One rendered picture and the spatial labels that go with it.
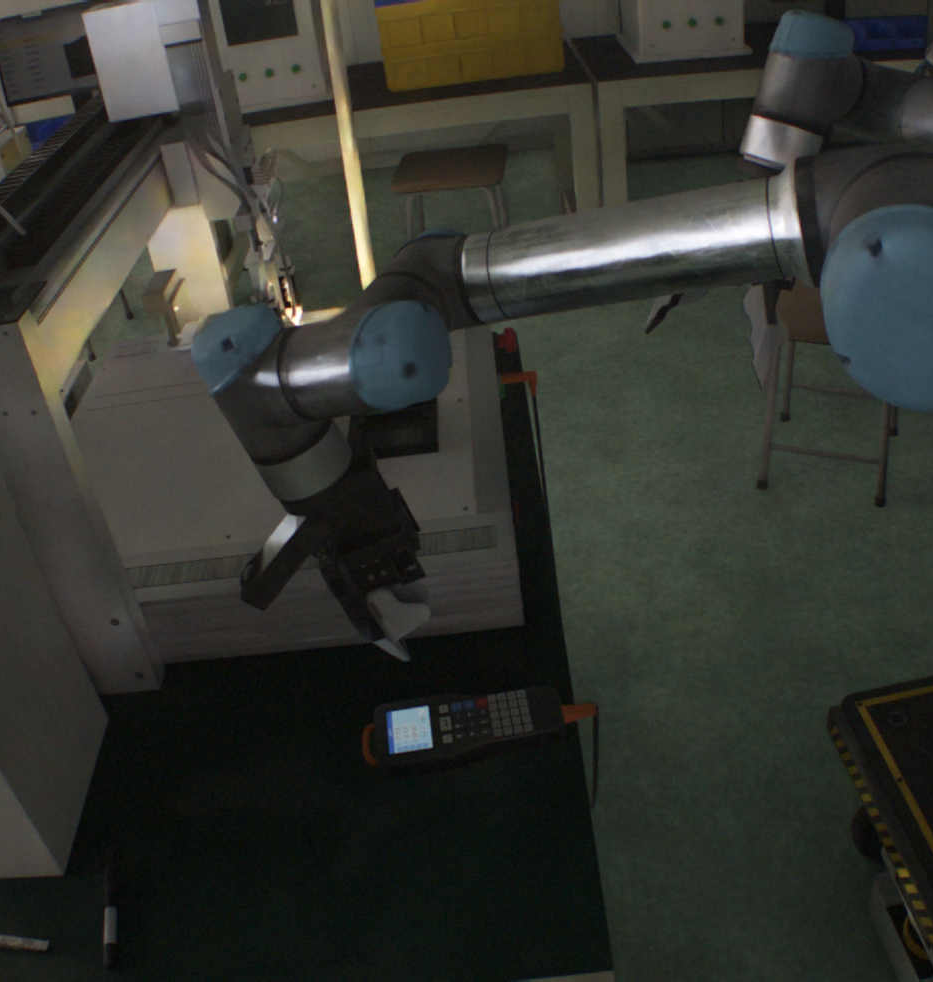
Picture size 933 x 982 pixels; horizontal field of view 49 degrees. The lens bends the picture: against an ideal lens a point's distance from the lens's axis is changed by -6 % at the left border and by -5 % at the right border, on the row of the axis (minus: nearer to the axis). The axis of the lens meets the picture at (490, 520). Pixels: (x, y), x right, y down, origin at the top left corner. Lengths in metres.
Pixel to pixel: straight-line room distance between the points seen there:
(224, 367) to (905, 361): 0.48
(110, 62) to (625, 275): 0.93
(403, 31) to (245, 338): 2.89
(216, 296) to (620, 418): 1.52
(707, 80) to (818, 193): 2.84
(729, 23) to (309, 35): 1.40
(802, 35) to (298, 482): 0.62
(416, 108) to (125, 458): 2.21
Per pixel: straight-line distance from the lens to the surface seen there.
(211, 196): 1.57
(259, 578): 0.93
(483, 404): 1.43
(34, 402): 1.06
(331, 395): 0.78
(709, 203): 0.79
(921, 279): 0.61
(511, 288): 0.83
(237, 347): 0.80
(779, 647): 2.29
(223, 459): 1.43
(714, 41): 3.80
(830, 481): 2.78
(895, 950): 1.75
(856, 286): 0.62
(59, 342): 1.11
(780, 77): 1.07
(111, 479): 1.47
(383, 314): 0.76
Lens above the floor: 1.57
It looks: 36 degrees down
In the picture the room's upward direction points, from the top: 8 degrees counter-clockwise
